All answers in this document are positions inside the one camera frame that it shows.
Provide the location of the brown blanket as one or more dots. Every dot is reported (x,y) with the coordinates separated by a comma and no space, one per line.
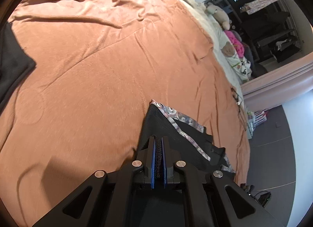
(110,70)

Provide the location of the white nightstand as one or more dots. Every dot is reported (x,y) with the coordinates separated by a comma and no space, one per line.
(256,122)

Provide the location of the folded black clothes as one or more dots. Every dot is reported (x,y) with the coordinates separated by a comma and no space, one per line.
(12,65)

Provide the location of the bear printed quilt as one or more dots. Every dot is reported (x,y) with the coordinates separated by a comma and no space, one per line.
(234,58)

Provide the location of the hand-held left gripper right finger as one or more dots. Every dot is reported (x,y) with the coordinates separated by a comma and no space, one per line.
(164,168)

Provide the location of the floral hanging garment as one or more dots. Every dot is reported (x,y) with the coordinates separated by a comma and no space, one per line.
(261,3)

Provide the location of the black shirt with floral trim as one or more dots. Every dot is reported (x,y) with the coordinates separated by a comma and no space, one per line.
(166,124)

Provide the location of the pink cloth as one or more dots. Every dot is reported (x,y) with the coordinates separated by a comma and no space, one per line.
(234,42)

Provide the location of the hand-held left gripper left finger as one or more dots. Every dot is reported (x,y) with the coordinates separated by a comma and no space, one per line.
(153,168)

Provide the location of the dark hanging clothes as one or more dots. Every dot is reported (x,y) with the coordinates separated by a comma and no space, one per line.
(266,24)

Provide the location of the white plush toy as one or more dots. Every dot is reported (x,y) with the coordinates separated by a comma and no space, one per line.
(218,14)

